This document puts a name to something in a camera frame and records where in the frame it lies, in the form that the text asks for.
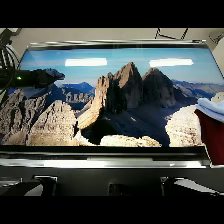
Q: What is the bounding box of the blue-grey garment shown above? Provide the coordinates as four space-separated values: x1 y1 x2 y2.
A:
20 67 66 100

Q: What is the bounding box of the white garment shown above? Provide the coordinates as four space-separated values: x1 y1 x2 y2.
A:
194 97 224 124

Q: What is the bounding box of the red garment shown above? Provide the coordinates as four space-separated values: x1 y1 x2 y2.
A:
194 109 224 167

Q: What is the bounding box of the silver frame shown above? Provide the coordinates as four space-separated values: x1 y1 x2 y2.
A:
0 39 214 197

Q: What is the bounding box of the black cable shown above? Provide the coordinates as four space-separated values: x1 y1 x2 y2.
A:
0 42 18 88

